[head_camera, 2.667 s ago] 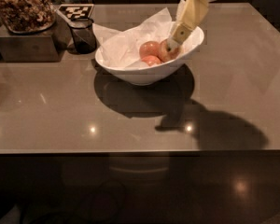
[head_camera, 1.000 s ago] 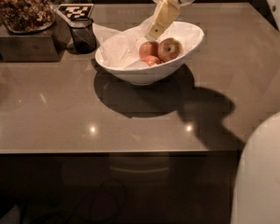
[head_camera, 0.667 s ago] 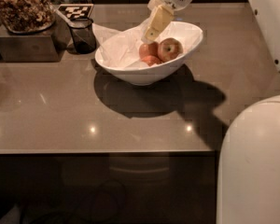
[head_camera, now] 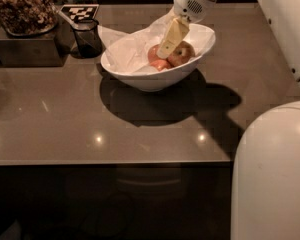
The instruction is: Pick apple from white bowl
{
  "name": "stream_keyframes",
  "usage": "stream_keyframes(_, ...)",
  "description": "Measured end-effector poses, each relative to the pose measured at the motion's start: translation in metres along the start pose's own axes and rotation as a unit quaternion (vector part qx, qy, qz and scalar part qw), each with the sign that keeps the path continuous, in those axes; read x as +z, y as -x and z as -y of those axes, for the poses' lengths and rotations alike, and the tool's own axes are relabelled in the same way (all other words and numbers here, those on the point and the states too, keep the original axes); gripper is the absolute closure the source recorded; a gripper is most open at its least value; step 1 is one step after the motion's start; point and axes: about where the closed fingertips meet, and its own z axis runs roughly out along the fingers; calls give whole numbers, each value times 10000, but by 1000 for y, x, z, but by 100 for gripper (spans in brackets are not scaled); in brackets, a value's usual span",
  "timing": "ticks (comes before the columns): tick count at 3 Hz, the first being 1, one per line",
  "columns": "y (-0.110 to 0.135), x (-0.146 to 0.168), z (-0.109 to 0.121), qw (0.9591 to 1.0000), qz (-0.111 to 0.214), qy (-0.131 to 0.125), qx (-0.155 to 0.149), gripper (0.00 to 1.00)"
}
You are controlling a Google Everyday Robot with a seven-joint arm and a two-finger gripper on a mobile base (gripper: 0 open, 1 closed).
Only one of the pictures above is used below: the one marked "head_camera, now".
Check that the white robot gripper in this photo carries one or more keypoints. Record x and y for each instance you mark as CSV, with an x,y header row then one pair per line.
x,y
189,7

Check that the large red-yellow apple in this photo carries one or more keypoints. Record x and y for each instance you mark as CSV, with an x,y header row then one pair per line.
x,y
182,54

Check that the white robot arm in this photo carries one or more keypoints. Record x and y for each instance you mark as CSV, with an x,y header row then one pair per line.
x,y
265,202

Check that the back red apple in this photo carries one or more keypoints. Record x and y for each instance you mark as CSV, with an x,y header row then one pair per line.
x,y
152,53

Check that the red apple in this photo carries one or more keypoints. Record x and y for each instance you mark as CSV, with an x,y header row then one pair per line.
x,y
161,64
152,53

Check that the front red apple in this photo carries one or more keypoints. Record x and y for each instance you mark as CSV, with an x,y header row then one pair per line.
x,y
161,64

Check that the white ceramic bowl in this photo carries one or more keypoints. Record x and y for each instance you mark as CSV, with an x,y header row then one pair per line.
x,y
147,80

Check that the white paper liner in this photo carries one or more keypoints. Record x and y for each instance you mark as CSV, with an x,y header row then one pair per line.
x,y
129,54

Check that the black mesh cup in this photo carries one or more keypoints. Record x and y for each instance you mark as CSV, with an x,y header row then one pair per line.
x,y
87,38

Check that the black-white fiducial marker card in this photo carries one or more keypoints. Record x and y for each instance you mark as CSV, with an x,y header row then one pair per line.
x,y
78,12

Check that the dark wooden box stand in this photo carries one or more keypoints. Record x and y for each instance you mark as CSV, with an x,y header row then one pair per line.
x,y
47,50

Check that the glass jar of granola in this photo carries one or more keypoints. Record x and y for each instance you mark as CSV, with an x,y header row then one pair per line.
x,y
21,18

